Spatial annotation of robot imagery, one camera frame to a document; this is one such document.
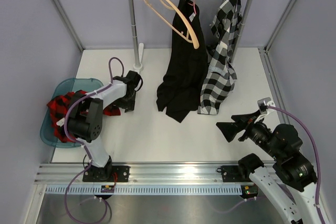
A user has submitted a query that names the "left aluminium frame post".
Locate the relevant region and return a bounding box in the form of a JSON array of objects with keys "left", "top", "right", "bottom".
[{"left": 51, "top": 0, "right": 85, "bottom": 53}]

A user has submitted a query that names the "white black plaid shirt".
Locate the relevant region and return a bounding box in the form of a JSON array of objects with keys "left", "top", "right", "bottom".
[{"left": 197, "top": 0, "right": 242, "bottom": 115}]

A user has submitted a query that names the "white cable duct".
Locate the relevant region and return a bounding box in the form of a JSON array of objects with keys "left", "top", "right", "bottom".
[{"left": 46, "top": 184, "right": 244, "bottom": 196}]

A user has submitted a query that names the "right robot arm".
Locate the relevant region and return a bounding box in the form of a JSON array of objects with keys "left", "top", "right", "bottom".
[{"left": 216, "top": 105, "right": 329, "bottom": 223}]

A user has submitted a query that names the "wooden hanger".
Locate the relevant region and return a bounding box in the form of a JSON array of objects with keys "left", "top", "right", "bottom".
[{"left": 138, "top": 0, "right": 200, "bottom": 50}]

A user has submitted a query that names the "aluminium frame post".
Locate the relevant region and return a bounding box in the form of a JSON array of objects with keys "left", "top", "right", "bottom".
[
  {"left": 264, "top": 0, "right": 297, "bottom": 53},
  {"left": 51, "top": 0, "right": 85, "bottom": 53}
]

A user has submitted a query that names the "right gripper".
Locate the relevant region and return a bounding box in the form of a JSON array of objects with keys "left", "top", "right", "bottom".
[{"left": 216, "top": 109, "right": 281, "bottom": 159}]

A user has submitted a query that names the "red black plaid shirt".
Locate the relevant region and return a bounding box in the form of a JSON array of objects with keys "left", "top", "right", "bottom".
[{"left": 46, "top": 90, "right": 121, "bottom": 143}]

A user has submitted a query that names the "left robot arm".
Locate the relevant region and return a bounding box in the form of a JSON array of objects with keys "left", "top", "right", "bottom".
[{"left": 64, "top": 71, "right": 143, "bottom": 183}]

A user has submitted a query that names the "teal plastic bin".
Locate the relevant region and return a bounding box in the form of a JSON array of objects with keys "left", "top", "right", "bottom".
[{"left": 40, "top": 78, "right": 103, "bottom": 148}]

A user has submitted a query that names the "right aluminium frame post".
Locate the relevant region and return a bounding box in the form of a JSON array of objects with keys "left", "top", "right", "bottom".
[{"left": 264, "top": 0, "right": 297, "bottom": 53}]

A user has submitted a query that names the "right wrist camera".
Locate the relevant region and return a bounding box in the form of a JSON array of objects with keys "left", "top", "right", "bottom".
[{"left": 256, "top": 97, "right": 275, "bottom": 122}]

